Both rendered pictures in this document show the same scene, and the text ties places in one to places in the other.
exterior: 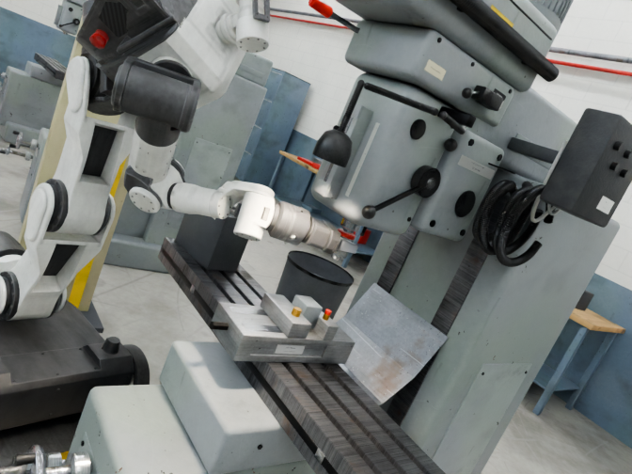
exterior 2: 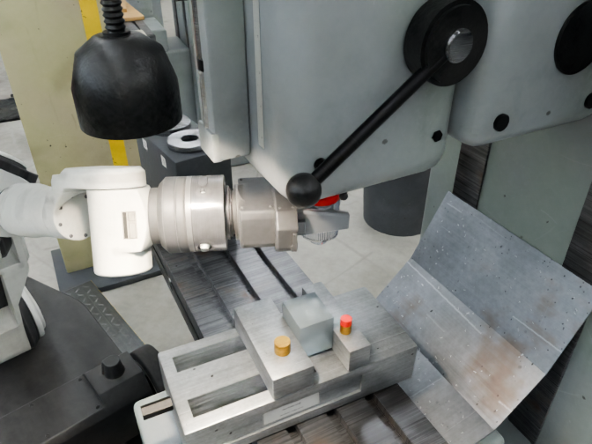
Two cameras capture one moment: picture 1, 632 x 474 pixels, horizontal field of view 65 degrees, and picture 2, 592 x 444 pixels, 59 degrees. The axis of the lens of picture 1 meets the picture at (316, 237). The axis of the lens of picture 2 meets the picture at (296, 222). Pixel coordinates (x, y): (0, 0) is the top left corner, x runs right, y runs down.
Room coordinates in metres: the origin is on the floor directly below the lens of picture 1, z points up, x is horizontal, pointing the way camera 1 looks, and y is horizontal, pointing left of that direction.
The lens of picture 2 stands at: (0.67, -0.17, 1.57)
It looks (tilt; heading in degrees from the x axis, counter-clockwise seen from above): 33 degrees down; 14
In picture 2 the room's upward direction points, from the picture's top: straight up
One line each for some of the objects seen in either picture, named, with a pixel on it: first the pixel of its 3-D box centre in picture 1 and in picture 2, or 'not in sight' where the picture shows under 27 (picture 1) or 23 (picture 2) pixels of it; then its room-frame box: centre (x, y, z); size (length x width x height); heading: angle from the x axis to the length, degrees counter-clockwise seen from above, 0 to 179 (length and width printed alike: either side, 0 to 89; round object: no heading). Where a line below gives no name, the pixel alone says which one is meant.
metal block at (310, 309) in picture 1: (305, 311); (307, 324); (1.21, -0.05, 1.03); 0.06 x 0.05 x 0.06; 39
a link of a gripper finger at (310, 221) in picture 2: (345, 245); (321, 223); (1.16, -0.07, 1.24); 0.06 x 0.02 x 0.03; 110
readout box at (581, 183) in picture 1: (598, 171); not in sight; (1.14, -0.51, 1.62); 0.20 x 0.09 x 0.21; 132
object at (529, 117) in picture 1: (519, 140); not in sight; (1.52, -0.44, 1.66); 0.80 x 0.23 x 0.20; 132
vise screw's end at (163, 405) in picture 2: (219, 325); (157, 408); (1.06, 0.13, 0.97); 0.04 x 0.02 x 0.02; 129
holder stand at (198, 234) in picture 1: (214, 229); (184, 172); (1.60, 0.32, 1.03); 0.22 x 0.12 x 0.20; 49
